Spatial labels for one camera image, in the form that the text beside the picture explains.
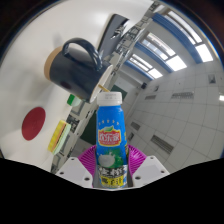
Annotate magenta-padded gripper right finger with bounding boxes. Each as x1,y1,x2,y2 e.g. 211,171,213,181
125,144,171,188

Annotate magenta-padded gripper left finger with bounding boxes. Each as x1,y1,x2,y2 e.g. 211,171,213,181
54,144,99,188

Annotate blue drink bottle white cap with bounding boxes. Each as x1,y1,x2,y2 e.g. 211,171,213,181
94,91,130,190

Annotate ceiling light panels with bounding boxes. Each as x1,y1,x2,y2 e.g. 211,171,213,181
129,91,224,155

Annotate flat round red coaster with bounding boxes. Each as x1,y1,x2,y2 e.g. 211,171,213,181
21,106,47,142

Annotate green and white sponge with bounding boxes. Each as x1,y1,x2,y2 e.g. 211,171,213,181
67,94,83,108

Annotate wooden stir stick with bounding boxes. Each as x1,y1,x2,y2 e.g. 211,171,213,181
97,84,111,93

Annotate dark blue mug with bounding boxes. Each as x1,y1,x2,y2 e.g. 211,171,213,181
43,37,115,104

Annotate blue curtain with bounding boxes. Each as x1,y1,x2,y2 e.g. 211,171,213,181
124,59,155,81
134,41,175,73
152,12,205,65

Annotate tall classroom window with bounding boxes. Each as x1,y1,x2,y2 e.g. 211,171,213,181
166,9,214,63
129,53,164,80
141,32,188,72

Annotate black flat notebook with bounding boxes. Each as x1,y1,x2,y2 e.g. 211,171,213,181
97,13,130,59

